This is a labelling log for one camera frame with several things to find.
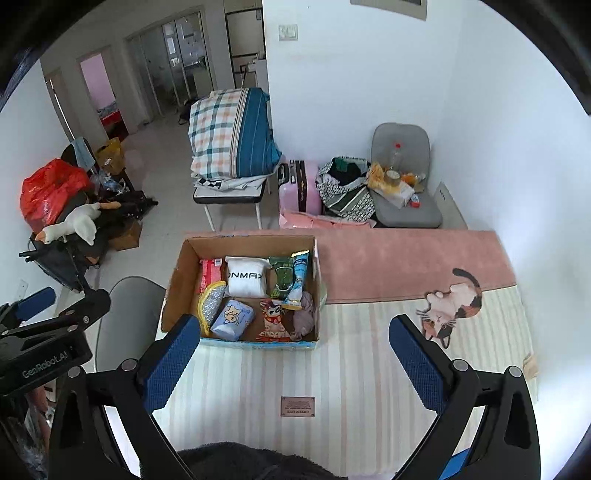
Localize white pillow pack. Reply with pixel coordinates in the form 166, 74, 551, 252
225, 256, 271, 299

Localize red plastic bag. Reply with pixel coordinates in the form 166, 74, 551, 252
19, 158, 94, 233

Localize yellow silver scrubbing sponge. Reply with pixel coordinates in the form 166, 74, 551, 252
197, 280, 226, 337

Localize red tissue pack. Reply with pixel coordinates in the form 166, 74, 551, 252
197, 258, 224, 294

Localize yellow plastic bag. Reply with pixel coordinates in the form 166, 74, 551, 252
367, 162, 415, 209

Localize cardboard box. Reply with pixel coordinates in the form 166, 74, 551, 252
160, 232, 322, 350

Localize pink suitcase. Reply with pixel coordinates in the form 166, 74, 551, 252
277, 160, 322, 215

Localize folded pink blanket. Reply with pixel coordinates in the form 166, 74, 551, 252
279, 209, 377, 229

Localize white goose plush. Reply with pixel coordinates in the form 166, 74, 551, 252
35, 203, 101, 246

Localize black white patterned bag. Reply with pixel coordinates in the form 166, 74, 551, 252
315, 157, 376, 222

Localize blue snack packet gold ends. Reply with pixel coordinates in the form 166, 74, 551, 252
283, 250, 310, 311

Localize white folding cot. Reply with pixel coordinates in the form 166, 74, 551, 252
192, 177, 270, 232

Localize red orange snack bag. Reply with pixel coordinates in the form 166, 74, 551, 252
256, 299, 290, 342

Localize light blue cat tissue pack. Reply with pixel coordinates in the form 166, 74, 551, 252
211, 300, 256, 341

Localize plaid and blue folded quilt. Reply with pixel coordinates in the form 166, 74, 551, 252
188, 87, 281, 180

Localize grey floor chair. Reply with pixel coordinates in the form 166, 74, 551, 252
370, 123, 443, 229

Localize grey round chair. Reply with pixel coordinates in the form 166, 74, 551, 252
94, 276, 165, 372

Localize green wipes pack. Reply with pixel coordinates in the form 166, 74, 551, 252
269, 256, 294, 300

